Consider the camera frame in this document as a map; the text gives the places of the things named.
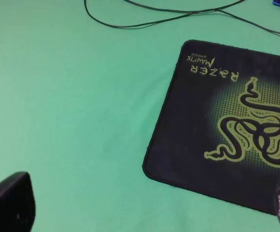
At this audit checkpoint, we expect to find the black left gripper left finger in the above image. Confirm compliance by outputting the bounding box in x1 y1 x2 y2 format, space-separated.
0 172 36 232

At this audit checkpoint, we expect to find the black mouse cable with USB plug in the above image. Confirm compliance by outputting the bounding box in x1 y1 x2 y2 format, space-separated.
84 0 280 38

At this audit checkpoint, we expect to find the black Razer mouse pad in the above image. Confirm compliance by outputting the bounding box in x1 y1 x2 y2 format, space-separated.
142 40 280 214

